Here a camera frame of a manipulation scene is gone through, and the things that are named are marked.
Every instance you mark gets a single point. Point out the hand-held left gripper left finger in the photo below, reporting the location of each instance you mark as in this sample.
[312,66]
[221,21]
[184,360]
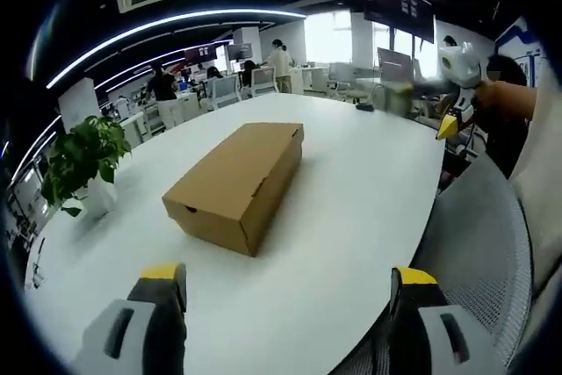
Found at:
[145,326]

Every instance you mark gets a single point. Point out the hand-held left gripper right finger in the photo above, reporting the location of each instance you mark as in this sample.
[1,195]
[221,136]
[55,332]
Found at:
[432,326]

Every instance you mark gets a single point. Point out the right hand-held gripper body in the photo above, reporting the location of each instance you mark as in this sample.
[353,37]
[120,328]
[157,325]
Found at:
[461,72]

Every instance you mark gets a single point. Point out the brown cardboard shoe box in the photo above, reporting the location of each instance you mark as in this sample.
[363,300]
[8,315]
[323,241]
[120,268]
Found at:
[239,182]

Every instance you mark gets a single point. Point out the person's right hand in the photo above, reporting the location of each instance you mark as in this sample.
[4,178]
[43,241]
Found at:
[485,96]

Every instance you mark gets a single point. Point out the computer monitor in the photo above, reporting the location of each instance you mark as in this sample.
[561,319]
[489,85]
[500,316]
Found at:
[395,65]

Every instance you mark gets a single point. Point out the grey mesh office chair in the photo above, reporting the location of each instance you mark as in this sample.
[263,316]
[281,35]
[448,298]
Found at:
[478,261]

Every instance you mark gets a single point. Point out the small black device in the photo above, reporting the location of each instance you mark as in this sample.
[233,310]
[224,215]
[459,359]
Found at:
[364,107]

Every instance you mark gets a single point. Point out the hanging dark display screen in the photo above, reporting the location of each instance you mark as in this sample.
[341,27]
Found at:
[397,6]

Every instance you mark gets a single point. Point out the white plant pot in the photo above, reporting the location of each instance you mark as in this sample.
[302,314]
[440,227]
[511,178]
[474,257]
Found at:
[98,199]

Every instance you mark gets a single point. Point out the green potted plant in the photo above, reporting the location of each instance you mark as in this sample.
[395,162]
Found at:
[83,160]

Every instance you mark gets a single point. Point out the white mesh office chair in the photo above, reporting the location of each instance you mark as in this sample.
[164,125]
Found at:
[224,89]
[262,81]

